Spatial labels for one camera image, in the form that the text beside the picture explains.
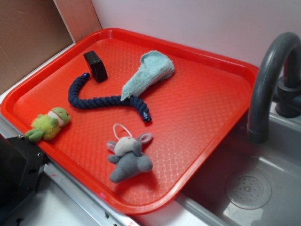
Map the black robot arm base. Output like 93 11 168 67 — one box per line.
0 136 46 224

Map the red plastic tray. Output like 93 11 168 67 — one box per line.
0 28 258 215

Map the gray plush mouse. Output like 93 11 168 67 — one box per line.
106 123 153 184

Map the light blue cloth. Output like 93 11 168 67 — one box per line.
121 50 175 101

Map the black rectangular block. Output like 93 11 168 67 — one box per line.
84 50 108 83

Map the green plush frog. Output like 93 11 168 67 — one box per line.
24 107 71 143

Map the gray faucet spout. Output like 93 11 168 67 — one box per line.
247 32 301 144

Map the gray plastic sink basin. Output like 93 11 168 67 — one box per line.
176 113 301 226

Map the brown cardboard panel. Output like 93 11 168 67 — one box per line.
0 0 101 95

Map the dark blue rope toy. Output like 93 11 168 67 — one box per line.
68 73 152 123

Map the gray faucet handle base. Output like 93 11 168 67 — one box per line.
275 77 301 118

